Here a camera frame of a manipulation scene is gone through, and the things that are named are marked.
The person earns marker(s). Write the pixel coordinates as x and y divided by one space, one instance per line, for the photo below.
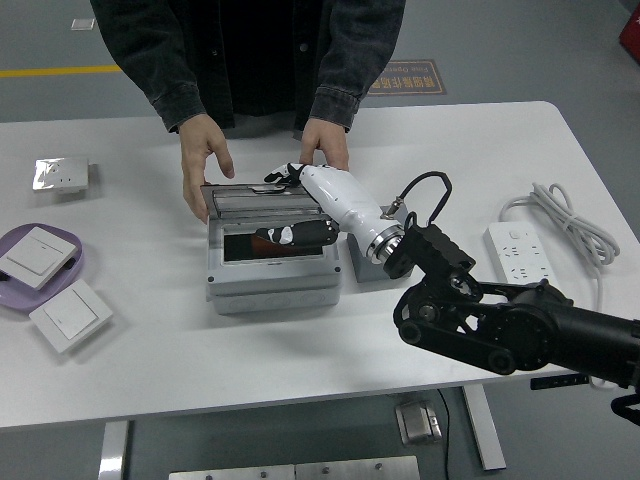
255 50

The purple tray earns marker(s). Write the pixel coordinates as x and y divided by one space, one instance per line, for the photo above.
15 299

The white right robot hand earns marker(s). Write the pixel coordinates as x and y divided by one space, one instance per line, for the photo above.
345 200

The white table leg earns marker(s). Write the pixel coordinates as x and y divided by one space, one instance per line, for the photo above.
482 430
114 450

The grey box with clear flap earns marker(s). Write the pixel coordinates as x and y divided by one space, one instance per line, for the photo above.
272 282

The person's right hand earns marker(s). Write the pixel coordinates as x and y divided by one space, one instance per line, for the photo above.
197 150

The white wall switch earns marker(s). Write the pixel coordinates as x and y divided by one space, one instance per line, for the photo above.
70 315
35 255

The person's right forearm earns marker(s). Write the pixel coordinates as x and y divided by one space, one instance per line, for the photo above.
160 75

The black table control panel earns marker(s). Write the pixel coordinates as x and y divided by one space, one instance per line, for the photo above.
559 382

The red object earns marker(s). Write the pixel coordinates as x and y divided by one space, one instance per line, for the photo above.
631 30

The person's left forearm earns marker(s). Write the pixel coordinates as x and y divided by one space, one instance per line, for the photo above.
350 75

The small metal floor hatch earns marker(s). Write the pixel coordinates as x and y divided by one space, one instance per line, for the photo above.
83 24

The metal base plate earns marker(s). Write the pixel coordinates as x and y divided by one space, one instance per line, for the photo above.
357 468
232 473

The metal floor socket box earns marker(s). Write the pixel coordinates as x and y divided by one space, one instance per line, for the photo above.
417 424

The white power strip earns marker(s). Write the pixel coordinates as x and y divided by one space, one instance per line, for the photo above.
520 250

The person's left hand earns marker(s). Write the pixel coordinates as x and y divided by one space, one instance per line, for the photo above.
322 142

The grey cube block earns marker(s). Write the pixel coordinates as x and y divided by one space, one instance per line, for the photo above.
370 270

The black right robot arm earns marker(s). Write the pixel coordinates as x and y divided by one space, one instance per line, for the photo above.
525 330

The brown floor sign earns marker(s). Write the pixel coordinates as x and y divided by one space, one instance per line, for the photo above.
420 80

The white wall socket in wrap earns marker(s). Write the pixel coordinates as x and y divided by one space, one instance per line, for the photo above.
60 175

